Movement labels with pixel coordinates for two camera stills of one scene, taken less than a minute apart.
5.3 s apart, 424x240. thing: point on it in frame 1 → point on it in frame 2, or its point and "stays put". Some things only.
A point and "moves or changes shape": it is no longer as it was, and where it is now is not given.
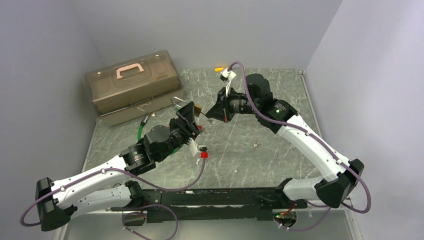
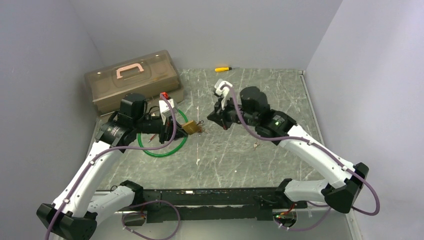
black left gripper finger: [187, 113] → [165, 136]
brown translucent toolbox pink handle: [134, 87] stays put
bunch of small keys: [255, 144] stays put
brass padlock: [197, 109] moves or changes shape
